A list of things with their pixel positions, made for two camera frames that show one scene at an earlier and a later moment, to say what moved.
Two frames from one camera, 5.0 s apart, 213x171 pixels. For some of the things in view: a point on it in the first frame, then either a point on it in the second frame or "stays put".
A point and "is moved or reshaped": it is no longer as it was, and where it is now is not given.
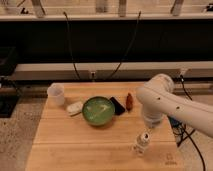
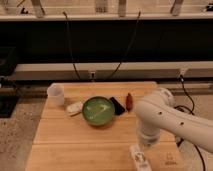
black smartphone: x=119 y=109 stays put
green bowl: x=98 y=110 stays put
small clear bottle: x=141 y=143 is moved or reshaped
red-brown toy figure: x=129 y=102 stays put
